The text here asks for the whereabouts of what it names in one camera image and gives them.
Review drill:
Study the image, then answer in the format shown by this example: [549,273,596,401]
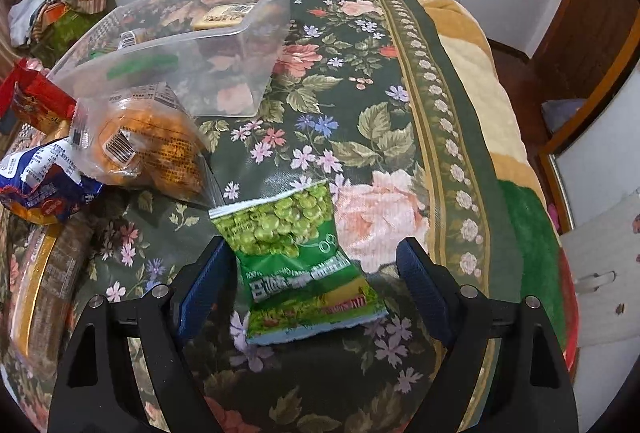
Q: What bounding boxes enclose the red snack packet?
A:
[0,59,78,136]

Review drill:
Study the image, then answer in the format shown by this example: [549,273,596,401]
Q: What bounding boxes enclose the yellow snack packet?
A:
[192,3,256,31]

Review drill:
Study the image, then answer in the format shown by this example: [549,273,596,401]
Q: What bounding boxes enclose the small barcode snack packet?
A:
[117,28,151,50]

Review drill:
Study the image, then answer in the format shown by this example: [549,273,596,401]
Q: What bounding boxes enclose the gold brown snack package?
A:
[7,213,98,359]

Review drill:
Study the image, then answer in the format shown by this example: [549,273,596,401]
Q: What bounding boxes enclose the clear plastic container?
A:
[50,0,292,118]

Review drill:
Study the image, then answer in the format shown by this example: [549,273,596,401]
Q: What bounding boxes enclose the white sliding wardrobe door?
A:
[545,63,640,234]

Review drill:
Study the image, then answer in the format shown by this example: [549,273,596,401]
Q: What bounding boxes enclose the blue white snack packet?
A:
[0,140,105,226]

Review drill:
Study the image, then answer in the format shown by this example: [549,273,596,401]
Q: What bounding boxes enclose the clear bag of orange snacks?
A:
[70,82,226,208]

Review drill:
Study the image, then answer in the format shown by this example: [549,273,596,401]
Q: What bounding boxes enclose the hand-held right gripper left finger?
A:
[47,235,236,433]

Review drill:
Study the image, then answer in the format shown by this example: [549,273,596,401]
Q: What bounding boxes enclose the green pea snack packet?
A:
[208,179,390,346]

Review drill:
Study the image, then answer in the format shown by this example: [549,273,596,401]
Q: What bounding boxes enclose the beige green blanket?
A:
[402,0,581,379]

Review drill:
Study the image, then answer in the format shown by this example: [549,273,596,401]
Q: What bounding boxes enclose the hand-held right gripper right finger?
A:
[395,236,583,433]

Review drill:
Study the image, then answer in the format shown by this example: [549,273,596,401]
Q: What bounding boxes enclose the dark green snack packet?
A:
[107,53,181,81]

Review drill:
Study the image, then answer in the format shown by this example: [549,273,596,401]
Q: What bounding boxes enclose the floral green tablecloth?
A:
[0,0,526,433]

